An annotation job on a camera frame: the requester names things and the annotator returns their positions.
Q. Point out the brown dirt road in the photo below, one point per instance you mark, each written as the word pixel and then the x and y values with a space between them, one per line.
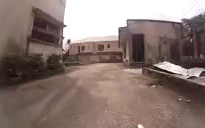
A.
pixel 100 100

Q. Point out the large pale multi-storey building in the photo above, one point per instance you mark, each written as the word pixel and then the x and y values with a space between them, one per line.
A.
pixel 10 26

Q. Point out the small grey concrete building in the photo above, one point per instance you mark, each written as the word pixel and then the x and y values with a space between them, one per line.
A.
pixel 150 36

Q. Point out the grey compound wall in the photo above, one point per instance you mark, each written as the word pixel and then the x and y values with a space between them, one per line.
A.
pixel 90 59

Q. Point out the pale corrugated metal sheets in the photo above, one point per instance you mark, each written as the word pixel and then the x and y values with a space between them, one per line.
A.
pixel 173 68

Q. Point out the group of dark trees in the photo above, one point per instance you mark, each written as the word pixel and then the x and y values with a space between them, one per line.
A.
pixel 203 19

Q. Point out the raised concrete platform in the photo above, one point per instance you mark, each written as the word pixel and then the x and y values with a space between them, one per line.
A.
pixel 176 83

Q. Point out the pale two-storey building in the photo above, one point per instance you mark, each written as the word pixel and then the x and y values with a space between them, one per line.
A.
pixel 93 46

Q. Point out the robot's own part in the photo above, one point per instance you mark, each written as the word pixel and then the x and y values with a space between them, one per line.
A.
pixel 140 126

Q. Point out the row of dark bushes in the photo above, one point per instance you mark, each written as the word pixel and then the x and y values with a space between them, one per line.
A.
pixel 23 65

